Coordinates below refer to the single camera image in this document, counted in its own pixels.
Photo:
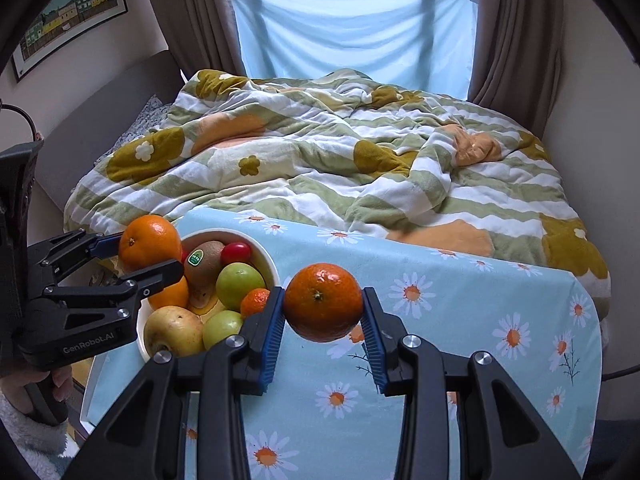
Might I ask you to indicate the yellow apple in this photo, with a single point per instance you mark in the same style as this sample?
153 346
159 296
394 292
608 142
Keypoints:
172 330

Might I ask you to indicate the grey speckled pillow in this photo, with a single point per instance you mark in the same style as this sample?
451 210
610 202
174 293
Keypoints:
140 122

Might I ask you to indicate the person's left hand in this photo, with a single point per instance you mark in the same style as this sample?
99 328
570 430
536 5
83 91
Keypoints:
61 382

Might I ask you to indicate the small bumpy mandarin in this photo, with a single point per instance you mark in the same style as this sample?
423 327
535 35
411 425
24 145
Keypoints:
254 304
322 305

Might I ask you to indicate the brown kiwi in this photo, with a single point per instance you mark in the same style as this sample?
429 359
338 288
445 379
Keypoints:
210 267

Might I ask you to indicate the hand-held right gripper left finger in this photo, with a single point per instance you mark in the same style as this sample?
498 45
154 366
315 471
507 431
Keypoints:
272 340

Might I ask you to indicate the blue daisy tablecloth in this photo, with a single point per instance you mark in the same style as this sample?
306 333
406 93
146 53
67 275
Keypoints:
450 310

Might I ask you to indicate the person's left forearm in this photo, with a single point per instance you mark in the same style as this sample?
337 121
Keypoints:
25 445

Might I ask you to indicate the light blue window cloth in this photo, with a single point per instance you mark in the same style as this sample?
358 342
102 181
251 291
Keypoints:
350 35

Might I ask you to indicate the green jujube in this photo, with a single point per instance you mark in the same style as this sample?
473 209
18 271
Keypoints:
222 327
240 285

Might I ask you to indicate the dark orange tangerine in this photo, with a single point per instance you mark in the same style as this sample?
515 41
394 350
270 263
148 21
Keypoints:
145 240

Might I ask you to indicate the large smooth orange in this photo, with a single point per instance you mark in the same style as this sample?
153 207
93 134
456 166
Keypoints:
172 295

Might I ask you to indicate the red cherry tomato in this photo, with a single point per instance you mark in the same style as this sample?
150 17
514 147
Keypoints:
236 253

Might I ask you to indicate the white oval bowl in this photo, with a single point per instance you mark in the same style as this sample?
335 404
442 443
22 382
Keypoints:
265 265

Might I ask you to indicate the floral striped blanket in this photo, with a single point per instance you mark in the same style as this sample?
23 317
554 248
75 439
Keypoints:
325 160

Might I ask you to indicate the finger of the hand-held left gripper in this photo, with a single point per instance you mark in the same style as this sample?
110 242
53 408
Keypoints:
105 247
155 275

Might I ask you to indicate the brown curtain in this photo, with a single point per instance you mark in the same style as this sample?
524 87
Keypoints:
200 15
515 35

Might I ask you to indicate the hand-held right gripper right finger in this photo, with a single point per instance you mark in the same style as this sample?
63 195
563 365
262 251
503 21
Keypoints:
372 340

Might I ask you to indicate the wall poster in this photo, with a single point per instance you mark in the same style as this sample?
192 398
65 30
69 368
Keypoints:
70 15

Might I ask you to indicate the grey upholstered headboard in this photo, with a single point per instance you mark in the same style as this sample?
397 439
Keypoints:
100 110

